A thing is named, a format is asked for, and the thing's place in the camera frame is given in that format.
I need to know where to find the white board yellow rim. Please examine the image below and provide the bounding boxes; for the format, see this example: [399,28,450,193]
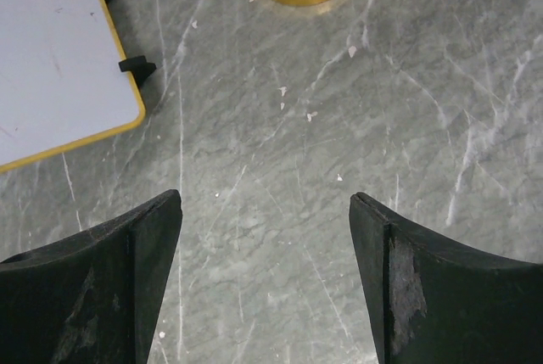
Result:
[1,0,145,171]

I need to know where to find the black board stand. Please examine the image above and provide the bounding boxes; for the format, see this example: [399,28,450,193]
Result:
[103,0,157,88]

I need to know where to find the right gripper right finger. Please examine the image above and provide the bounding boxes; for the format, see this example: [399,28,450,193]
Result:
[349,193,542,363]

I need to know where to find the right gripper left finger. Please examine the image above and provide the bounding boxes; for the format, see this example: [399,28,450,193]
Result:
[1,189,182,363]

